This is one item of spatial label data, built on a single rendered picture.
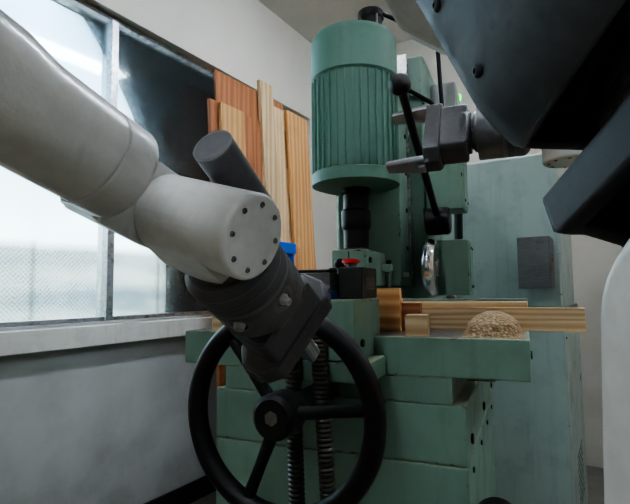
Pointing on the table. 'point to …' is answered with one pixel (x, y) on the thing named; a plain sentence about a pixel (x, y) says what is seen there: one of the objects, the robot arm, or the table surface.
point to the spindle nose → (356, 217)
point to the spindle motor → (353, 107)
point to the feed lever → (437, 217)
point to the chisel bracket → (364, 261)
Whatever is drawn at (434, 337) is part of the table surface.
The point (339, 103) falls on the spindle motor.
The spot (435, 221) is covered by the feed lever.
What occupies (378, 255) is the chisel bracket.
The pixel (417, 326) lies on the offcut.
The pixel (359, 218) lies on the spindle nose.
